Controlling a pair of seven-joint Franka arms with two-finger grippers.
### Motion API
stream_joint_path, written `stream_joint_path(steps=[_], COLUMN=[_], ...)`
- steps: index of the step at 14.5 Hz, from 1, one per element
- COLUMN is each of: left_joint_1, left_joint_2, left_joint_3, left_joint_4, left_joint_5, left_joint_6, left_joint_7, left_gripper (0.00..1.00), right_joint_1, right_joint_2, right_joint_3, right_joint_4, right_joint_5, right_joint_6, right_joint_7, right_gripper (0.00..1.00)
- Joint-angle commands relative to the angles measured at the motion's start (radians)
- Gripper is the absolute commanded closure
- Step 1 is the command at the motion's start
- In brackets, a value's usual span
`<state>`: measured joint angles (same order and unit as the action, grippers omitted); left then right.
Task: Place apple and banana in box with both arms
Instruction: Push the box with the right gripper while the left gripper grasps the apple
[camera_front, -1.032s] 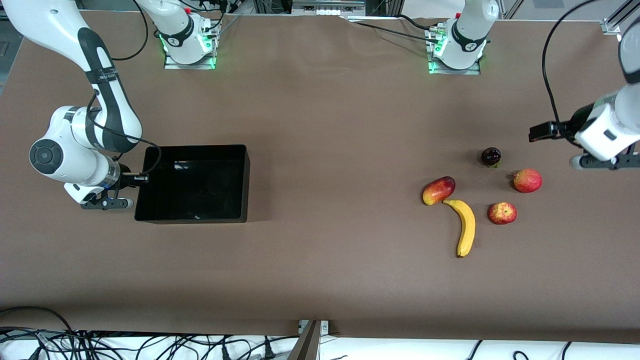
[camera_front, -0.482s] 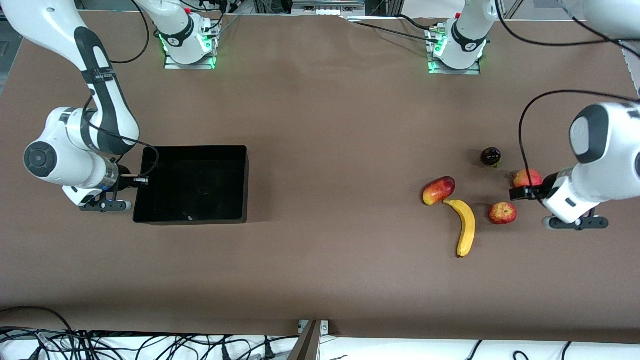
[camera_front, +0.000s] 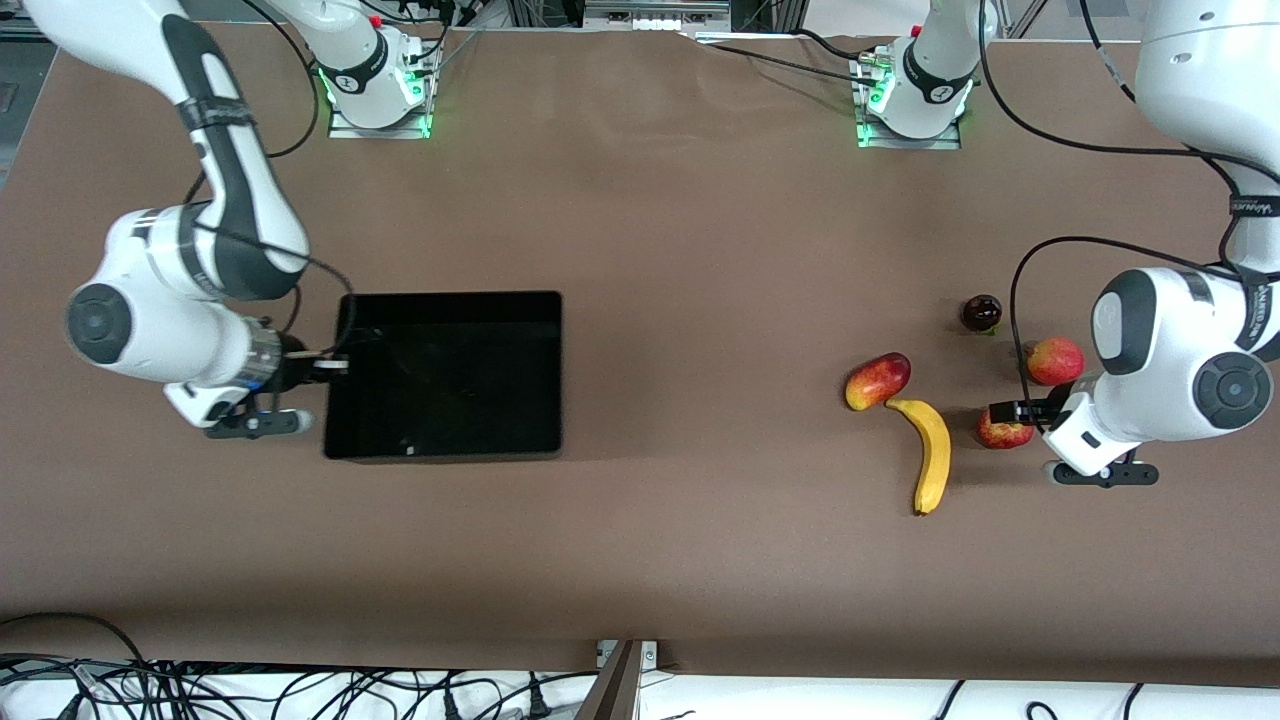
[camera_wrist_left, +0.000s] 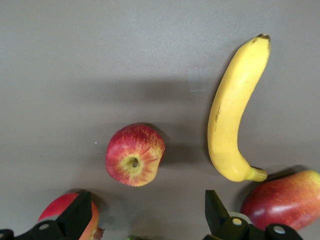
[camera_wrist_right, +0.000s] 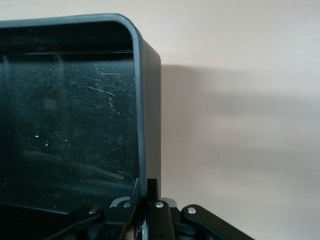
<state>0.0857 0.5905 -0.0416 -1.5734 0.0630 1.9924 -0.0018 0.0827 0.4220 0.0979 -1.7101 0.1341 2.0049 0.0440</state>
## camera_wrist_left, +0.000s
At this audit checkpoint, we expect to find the red yellow mango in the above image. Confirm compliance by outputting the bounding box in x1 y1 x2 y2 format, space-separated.
240 169 320 231

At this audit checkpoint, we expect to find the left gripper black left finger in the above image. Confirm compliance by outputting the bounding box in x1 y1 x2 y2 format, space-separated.
0 191 93 240

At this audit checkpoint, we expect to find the yellow banana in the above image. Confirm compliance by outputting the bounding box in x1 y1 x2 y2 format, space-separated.
207 33 272 183

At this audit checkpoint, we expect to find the brown table cover sheet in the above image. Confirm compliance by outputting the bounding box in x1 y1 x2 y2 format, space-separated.
0 0 320 240

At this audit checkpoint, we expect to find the plain red apple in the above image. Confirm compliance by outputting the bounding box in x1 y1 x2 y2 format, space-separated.
37 192 105 240

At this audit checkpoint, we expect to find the red apple with yellow streaks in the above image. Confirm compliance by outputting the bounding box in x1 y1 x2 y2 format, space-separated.
105 124 166 188

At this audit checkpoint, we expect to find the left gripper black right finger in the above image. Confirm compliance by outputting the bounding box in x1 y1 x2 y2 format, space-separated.
203 189 303 240

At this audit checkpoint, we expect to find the clear tape patch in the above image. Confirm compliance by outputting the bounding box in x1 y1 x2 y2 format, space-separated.
188 65 210 93

